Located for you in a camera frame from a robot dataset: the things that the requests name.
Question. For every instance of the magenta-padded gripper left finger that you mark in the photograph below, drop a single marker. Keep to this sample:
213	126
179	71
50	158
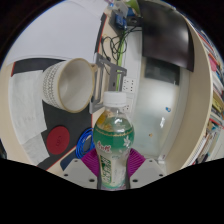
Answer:
89	163

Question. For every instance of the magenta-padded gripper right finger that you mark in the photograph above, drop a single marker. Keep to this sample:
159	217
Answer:
136	163

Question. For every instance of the green-labelled clear drink bottle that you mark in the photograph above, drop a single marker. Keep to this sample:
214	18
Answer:
113	140

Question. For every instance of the flat round red coaster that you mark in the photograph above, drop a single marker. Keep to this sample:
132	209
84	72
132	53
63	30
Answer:
58	140

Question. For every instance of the black desk mat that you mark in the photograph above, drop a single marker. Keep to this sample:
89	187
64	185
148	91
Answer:
63	118

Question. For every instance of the white paper napkin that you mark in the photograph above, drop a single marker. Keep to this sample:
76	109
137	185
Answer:
26	106

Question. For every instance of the grey metal laptop stand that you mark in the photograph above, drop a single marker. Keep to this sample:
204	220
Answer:
106	71

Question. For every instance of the white paper sheet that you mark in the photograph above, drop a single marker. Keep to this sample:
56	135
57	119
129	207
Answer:
56	30

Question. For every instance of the small blue box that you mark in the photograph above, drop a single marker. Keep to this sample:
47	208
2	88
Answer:
120	20

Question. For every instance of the white wall power outlet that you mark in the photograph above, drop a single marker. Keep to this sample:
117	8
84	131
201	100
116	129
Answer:
126	108
129	84

